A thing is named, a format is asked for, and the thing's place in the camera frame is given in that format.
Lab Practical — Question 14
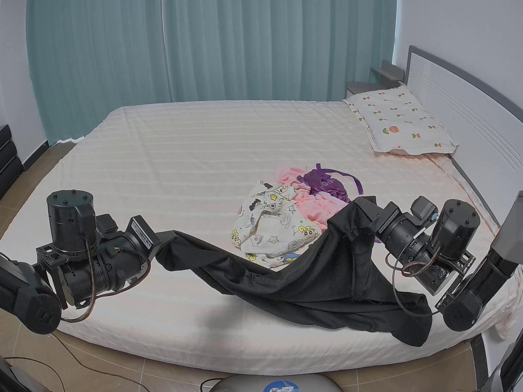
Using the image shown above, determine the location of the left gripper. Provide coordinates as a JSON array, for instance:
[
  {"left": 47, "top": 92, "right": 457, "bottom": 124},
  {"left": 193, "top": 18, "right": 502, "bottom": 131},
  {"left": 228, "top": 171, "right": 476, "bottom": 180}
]
[{"left": 95, "top": 216, "right": 162, "bottom": 297}]

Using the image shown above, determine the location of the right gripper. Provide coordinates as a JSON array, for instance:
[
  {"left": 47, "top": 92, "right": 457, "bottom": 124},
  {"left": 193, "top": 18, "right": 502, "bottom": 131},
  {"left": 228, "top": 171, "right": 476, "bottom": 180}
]
[{"left": 374, "top": 203, "right": 440, "bottom": 279}]

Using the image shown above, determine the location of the black T-shirt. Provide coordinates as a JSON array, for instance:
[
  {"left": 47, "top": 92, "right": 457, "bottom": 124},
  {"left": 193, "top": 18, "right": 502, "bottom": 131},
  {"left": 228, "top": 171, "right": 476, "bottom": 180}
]
[{"left": 155, "top": 196, "right": 434, "bottom": 347}]

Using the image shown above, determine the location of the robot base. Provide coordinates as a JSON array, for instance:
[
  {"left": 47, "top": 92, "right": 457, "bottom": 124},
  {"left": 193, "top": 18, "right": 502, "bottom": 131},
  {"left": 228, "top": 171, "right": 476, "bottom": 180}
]
[{"left": 200, "top": 375, "right": 344, "bottom": 392}]

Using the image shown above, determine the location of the bed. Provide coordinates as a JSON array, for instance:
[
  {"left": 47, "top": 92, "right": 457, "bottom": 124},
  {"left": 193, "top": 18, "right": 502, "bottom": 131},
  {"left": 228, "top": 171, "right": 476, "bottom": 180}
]
[{"left": 0, "top": 45, "right": 523, "bottom": 375}]

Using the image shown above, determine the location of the pink garment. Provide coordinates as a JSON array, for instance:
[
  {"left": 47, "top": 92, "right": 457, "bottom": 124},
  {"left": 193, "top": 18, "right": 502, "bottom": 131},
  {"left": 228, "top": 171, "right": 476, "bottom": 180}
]
[{"left": 275, "top": 164, "right": 349, "bottom": 230}]

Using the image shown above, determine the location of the purple garment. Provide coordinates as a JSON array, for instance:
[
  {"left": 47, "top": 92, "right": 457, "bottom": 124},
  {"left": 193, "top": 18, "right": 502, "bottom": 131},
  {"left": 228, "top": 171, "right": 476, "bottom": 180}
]
[{"left": 297, "top": 163, "right": 382, "bottom": 245}]

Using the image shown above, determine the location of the white printed pillow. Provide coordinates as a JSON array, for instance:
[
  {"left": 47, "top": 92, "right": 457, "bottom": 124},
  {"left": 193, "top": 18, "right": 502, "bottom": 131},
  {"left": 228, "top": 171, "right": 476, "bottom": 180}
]
[{"left": 342, "top": 86, "right": 459, "bottom": 155}]

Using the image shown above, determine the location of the white printed garment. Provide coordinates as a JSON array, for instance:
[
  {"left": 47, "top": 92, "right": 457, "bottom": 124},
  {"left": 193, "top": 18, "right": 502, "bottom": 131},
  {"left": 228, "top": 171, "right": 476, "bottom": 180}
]
[{"left": 232, "top": 181, "right": 323, "bottom": 269}]

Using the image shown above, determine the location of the grey bedside table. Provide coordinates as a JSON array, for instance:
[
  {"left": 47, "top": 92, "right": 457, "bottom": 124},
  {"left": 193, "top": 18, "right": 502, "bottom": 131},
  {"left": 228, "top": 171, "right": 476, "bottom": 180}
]
[{"left": 346, "top": 60, "right": 408, "bottom": 97}]

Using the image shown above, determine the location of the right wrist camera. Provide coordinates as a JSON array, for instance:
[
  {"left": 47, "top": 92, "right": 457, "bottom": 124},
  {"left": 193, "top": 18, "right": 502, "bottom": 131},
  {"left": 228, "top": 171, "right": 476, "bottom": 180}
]
[{"left": 410, "top": 196, "right": 439, "bottom": 223}]

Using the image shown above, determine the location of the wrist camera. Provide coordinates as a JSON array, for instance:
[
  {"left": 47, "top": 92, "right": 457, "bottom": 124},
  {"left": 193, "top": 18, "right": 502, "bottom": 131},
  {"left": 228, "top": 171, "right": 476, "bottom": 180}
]
[
  {"left": 96, "top": 214, "right": 119, "bottom": 236},
  {"left": 410, "top": 196, "right": 439, "bottom": 223}
]

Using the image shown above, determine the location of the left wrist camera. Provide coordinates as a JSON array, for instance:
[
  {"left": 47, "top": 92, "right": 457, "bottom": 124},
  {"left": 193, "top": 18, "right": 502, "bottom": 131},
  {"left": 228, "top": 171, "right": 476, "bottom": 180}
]
[{"left": 96, "top": 214, "right": 119, "bottom": 236}]

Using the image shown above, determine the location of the black cable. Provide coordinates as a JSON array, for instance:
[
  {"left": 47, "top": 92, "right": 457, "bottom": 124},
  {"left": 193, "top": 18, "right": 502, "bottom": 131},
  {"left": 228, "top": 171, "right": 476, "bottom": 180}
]
[
  {"left": 60, "top": 235, "right": 101, "bottom": 323},
  {"left": 0, "top": 333, "right": 206, "bottom": 392},
  {"left": 391, "top": 245, "right": 446, "bottom": 314}
]

